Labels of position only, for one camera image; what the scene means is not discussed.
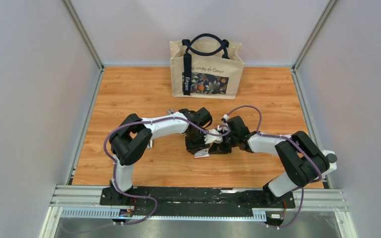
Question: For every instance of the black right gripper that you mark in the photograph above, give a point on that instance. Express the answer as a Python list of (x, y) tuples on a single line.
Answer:
[(219, 149)]

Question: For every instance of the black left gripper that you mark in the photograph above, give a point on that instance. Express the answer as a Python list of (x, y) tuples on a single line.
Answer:
[(193, 148)]

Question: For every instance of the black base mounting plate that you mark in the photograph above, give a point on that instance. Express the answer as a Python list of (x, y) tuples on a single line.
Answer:
[(192, 201)]

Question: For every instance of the grey and black stapler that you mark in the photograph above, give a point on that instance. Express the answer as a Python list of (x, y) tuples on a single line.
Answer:
[(170, 112)]

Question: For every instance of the aluminium frame rail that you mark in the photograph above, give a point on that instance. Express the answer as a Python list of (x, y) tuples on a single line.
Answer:
[(84, 202)]

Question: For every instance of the white box with black knob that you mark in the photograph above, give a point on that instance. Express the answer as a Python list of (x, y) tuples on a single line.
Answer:
[(332, 159)]

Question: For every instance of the small grey-green stapler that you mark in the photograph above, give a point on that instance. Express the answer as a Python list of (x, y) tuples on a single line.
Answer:
[(150, 144)]

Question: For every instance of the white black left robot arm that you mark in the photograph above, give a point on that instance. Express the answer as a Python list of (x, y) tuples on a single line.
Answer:
[(129, 141)]

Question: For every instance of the beige floral tote bag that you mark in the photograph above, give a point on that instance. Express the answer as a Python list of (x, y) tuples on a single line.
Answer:
[(205, 67)]

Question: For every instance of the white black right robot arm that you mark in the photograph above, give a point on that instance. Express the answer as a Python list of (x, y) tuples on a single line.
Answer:
[(302, 160)]

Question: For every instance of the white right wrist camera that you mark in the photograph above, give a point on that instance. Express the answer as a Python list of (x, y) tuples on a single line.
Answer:
[(225, 121)]

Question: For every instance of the red white staple box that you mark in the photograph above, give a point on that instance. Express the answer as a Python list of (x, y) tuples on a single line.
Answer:
[(203, 153)]

